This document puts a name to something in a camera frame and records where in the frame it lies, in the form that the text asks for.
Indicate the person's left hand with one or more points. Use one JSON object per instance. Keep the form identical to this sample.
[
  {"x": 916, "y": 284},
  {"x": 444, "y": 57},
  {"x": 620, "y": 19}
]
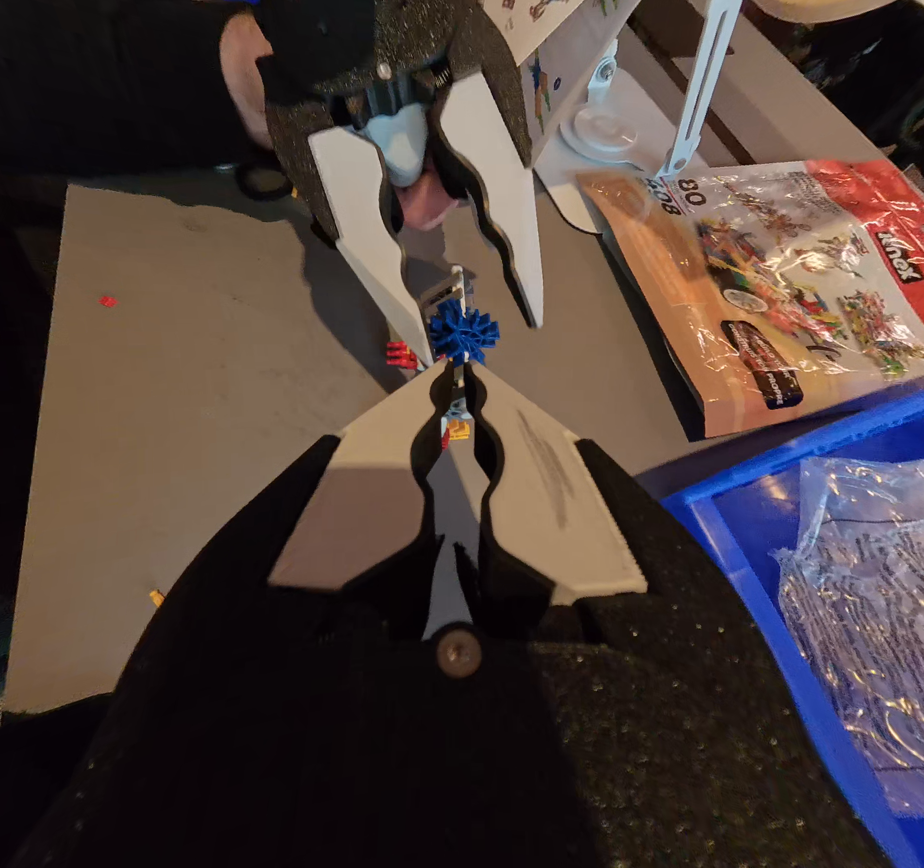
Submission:
[{"x": 242, "y": 81}]

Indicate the white display stand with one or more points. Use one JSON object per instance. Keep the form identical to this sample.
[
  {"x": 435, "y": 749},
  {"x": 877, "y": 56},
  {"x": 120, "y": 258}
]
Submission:
[{"x": 570, "y": 167}]

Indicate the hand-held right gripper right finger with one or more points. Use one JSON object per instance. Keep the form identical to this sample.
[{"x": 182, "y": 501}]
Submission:
[{"x": 563, "y": 514}]

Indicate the orange red toy parts bag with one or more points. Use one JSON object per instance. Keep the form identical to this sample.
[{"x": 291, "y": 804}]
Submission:
[{"x": 758, "y": 290}]

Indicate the blue connector cluster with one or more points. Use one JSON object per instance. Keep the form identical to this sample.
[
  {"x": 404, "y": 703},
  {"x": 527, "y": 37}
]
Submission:
[{"x": 462, "y": 330}]

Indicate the red yellow grey toy assembly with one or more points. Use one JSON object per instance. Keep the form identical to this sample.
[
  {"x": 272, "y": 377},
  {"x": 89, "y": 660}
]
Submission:
[
  {"x": 444, "y": 290},
  {"x": 456, "y": 417}
]

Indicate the blue storage bin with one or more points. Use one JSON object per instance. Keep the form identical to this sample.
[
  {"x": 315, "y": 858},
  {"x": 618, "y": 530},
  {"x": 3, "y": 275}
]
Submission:
[{"x": 743, "y": 543}]

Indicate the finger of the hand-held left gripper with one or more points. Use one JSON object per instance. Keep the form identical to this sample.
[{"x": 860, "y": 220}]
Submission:
[
  {"x": 498, "y": 182},
  {"x": 361, "y": 218}
]

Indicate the person's left forearm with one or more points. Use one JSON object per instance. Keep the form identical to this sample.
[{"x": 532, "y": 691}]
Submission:
[{"x": 108, "y": 73}]

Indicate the clear plastic parts bag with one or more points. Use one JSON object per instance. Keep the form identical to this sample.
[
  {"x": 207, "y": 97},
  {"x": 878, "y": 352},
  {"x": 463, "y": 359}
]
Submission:
[{"x": 859, "y": 630}]

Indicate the black toy tyre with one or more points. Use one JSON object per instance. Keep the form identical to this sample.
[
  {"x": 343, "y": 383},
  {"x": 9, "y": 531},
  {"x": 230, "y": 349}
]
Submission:
[{"x": 263, "y": 180}]

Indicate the white round holder base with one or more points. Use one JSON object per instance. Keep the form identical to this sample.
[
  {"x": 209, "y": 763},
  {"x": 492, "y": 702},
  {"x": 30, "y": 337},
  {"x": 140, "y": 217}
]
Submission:
[{"x": 599, "y": 131}]

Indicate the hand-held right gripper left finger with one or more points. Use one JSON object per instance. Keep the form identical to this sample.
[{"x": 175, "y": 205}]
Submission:
[{"x": 346, "y": 492}]

